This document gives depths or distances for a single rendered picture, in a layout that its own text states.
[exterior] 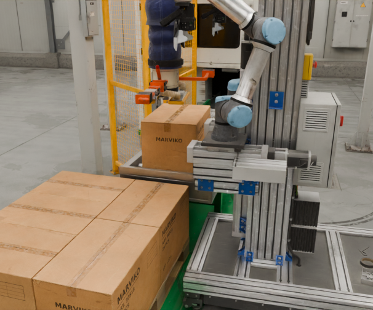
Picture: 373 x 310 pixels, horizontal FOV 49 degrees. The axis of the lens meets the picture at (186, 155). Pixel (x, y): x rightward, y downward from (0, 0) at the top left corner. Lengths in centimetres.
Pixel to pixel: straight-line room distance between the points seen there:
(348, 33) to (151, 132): 883
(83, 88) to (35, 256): 199
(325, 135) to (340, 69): 921
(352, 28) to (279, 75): 906
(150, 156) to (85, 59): 122
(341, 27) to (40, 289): 1009
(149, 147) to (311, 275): 136
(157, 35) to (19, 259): 149
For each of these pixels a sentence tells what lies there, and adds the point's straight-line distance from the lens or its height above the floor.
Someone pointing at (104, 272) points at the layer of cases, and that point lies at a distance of 201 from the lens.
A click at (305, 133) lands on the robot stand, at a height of 107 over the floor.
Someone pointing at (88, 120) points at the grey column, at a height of 72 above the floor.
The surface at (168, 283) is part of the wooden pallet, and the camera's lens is 278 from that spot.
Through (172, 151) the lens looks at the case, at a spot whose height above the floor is 75.
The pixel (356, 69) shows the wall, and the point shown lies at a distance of 1151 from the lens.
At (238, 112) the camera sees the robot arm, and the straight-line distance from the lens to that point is 199.
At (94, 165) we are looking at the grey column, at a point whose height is 28.
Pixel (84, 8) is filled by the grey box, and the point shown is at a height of 170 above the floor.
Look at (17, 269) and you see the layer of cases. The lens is 215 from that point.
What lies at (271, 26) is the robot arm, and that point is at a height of 162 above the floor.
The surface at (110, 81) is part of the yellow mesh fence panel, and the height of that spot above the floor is 100.
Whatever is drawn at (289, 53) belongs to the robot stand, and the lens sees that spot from 224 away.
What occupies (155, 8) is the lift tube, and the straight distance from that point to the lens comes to 262.
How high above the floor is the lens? 170
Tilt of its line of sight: 20 degrees down
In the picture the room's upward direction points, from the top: straight up
